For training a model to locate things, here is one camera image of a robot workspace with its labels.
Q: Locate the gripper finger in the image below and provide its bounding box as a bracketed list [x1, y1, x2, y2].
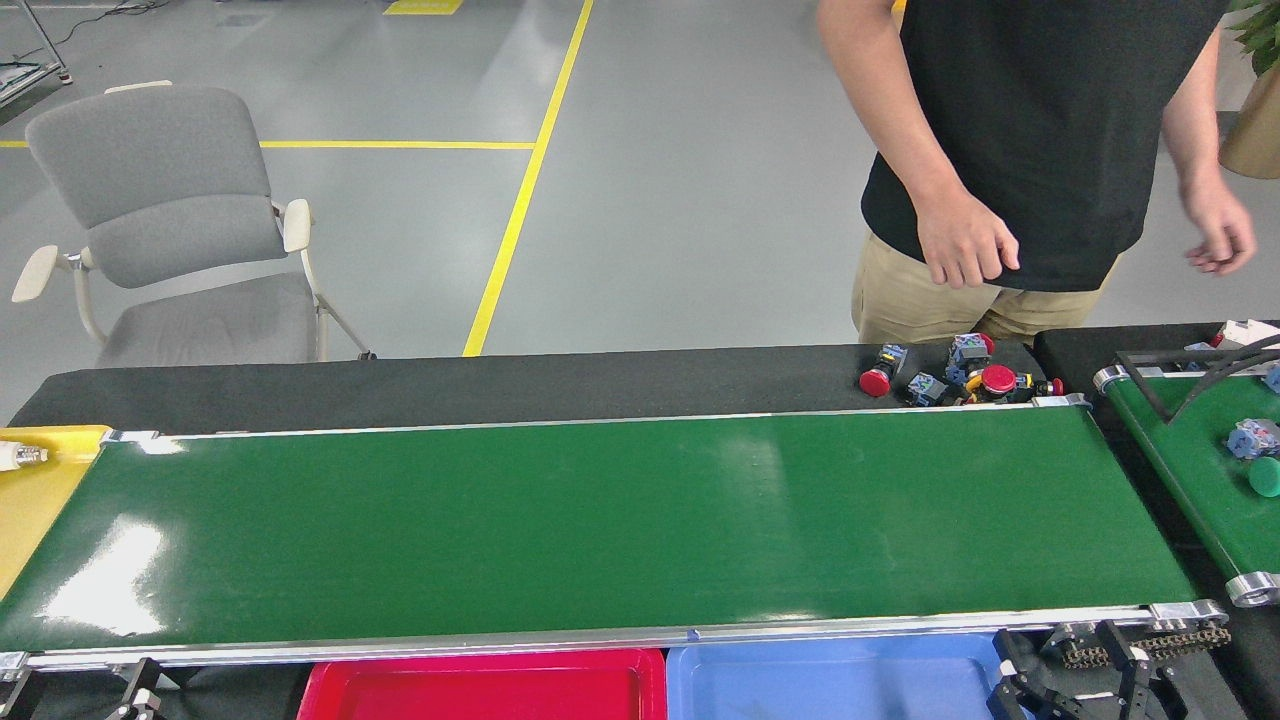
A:
[1098, 620, 1186, 720]
[990, 630, 1086, 720]
[0, 672, 39, 720]
[105, 658, 166, 720]

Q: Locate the yellow plastic tray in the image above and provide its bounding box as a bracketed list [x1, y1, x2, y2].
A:
[0, 425, 111, 601]

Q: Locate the blue plastic tray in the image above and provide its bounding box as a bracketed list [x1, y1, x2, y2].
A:
[666, 632, 1036, 720]

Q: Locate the green feeder conveyor belt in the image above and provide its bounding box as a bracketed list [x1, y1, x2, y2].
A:
[1093, 360, 1280, 609]

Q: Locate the red plastic tray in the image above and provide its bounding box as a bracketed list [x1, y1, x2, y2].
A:
[297, 648, 668, 720]

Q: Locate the green main conveyor belt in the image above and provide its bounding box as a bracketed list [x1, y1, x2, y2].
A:
[0, 395, 1229, 691]

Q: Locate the person's right hand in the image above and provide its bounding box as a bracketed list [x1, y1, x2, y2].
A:
[915, 190, 1021, 291]

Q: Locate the person's left hand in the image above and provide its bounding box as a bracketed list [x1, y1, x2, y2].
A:
[1183, 175, 1258, 276]

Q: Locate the grey office chair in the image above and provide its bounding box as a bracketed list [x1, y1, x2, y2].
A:
[12, 80, 377, 369]

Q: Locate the tan plant pot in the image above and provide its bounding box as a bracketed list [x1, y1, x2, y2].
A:
[1218, 65, 1280, 181]

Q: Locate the person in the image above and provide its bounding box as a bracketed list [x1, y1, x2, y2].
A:
[817, 0, 1258, 346]

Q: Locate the metal rack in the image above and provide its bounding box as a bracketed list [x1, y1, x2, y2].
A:
[0, 0, 73, 106]

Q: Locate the green plant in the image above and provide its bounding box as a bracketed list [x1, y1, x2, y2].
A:
[1228, 0, 1280, 76]

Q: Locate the black drive chain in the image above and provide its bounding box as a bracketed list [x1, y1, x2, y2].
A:
[1060, 622, 1233, 669]

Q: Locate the black guide frame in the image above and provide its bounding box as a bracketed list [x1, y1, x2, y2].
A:
[1115, 335, 1280, 426]

